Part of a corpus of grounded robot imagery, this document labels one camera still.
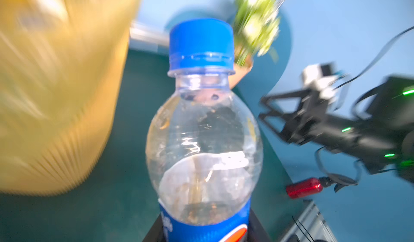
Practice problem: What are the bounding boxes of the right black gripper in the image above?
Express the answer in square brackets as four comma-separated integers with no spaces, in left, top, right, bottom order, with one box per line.
[259,89,404,174]

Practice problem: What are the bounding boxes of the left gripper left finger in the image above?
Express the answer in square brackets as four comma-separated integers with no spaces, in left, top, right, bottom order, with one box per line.
[143,214,165,242]

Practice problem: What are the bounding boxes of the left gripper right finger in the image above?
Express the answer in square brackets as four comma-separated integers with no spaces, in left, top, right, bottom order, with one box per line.
[248,209,272,242]

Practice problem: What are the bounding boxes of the pepsi bottle blue cap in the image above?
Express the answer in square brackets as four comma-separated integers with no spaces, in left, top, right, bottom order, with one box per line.
[146,19,263,242]

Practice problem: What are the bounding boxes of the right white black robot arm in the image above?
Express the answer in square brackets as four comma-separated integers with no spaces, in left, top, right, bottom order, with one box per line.
[259,76,414,183]

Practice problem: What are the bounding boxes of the yellow mesh waste bin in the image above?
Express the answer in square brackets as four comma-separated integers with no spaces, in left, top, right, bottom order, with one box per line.
[1,0,141,196]

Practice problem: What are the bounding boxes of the ribbed terracotta flower pot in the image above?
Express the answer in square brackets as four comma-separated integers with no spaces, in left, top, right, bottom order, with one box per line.
[228,57,253,89]

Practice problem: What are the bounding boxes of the white green artificial flowers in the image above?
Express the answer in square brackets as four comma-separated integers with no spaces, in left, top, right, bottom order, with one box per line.
[232,0,280,67]

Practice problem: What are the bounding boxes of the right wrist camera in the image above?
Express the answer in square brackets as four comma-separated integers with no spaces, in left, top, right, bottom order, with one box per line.
[301,62,339,103]

